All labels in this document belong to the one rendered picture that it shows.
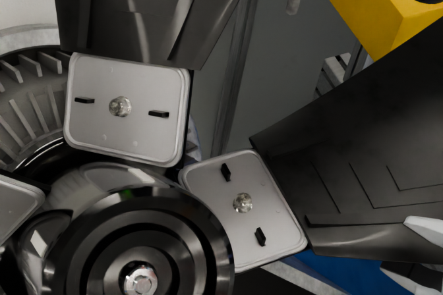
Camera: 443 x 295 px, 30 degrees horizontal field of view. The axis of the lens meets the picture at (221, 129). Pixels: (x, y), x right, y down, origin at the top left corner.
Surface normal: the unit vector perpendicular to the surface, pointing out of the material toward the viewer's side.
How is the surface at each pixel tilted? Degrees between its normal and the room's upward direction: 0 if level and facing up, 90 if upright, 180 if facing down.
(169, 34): 45
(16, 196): 94
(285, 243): 0
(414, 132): 9
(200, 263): 50
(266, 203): 0
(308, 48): 90
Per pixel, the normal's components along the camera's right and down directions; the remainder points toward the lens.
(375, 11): -0.90, 0.25
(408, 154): 0.18, -0.50
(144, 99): -0.45, 0.07
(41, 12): 0.39, 0.17
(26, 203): -0.05, 0.82
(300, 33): 0.41, 0.74
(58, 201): -0.62, -0.68
